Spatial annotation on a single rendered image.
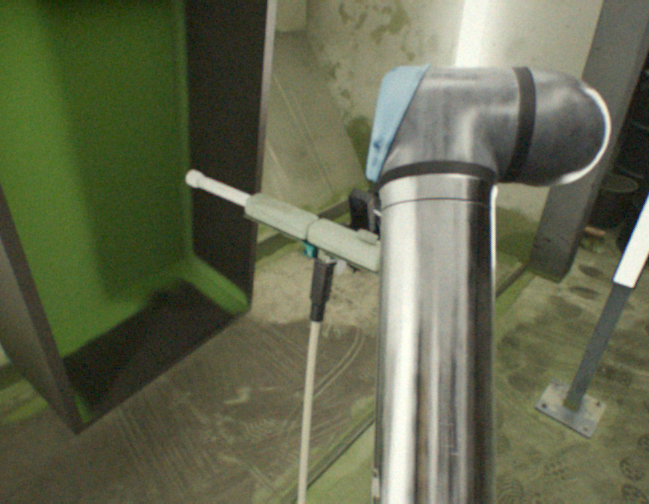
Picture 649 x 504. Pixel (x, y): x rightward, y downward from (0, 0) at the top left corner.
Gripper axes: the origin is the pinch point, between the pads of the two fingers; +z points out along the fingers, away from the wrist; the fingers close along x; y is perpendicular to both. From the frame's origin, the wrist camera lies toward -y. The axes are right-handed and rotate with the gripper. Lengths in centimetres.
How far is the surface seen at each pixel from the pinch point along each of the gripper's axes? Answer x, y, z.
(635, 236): -54, 4, -86
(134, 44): 67, -24, -12
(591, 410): -72, 77, -101
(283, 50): 147, -11, -179
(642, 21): -32, -53, -167
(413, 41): 68, -30, -188
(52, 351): 41, 30, 30
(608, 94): -31, -26, -171
